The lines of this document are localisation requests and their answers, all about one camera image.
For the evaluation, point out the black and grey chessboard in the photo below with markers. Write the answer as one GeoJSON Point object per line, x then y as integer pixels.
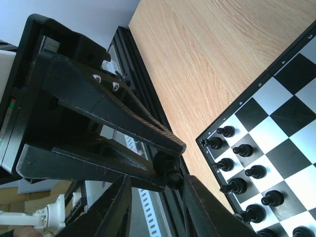
{"type": "Point", "coordinates": [262, 148]}

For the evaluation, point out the grey slotted cable duct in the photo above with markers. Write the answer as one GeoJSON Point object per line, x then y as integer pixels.
{"type": "Point", "coordinates": [149, 212]}

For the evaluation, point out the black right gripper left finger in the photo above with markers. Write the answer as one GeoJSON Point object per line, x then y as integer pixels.
{"type": "Point", "coordinates": [109, 216]}

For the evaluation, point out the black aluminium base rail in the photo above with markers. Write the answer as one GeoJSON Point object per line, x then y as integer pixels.
{"type": "Point", "coordinates": [154, 119]}

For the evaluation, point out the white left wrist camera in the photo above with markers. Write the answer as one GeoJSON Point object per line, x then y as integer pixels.
{"type": "Point", "coordinates": [7, 55]}

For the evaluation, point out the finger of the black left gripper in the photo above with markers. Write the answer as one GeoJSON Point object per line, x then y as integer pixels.
{"type": "Point", "coordinates": [99, 97]}
{"type": "Point", "coordinates": [79, 165]}

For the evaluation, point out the black pawn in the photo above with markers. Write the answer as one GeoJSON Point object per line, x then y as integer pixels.
{"type": "Point", "coordinates": [168, 167]}

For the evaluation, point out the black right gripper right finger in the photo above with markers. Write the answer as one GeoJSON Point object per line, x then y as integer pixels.
{"type": "Point", "coordinates": [206, 216]}

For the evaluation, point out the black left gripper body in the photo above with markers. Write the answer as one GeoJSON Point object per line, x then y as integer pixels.
{"type": "Point", "coordinates": [27, 113]}

